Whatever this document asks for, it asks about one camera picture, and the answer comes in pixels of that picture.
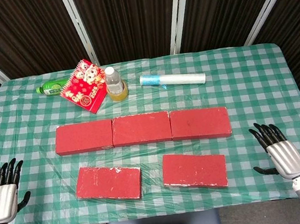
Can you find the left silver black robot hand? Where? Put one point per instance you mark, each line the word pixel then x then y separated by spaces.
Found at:
pixel 1 200

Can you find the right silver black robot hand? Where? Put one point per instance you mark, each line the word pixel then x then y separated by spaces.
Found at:
pixel 287 158

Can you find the red foam brick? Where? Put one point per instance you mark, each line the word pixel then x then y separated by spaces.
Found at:
pixel 82 137
pixel 108 182
pixel 200 123
pixel 141 128
pixel 193 169

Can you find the green checkered tablecloth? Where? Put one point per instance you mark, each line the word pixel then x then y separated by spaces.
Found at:
pixel 246 91

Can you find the green plastic bottle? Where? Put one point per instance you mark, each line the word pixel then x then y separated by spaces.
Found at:
pixel 50 89

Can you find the plastic bag roll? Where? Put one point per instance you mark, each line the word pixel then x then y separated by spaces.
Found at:
pixel 173 79

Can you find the red spiral desk calendar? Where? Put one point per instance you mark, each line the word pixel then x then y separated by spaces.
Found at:
pixel 84 88

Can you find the yellow tape roll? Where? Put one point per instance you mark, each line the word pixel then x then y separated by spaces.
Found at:
pixel 119 96

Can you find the clear water bottle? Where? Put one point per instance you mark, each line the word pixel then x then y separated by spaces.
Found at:
pixel 113 79

